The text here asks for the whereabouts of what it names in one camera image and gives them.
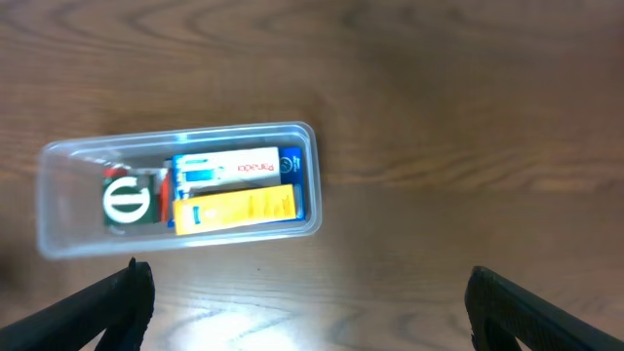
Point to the yellow cough syrup box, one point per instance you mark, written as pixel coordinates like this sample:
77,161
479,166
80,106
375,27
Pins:
234,209

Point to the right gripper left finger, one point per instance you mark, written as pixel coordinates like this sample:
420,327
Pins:
118,309

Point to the clear plastic container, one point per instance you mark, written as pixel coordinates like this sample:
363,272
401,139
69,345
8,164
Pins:
69,211

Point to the dark green square box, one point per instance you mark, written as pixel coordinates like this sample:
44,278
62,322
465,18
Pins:
130,200

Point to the blue fever patch box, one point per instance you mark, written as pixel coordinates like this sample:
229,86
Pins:
292,172

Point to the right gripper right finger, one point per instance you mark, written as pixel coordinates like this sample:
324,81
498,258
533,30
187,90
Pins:
504,315

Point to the white Panadol box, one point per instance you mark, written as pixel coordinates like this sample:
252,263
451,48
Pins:
210,172

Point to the red medicine box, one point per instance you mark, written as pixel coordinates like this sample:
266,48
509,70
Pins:
162,185

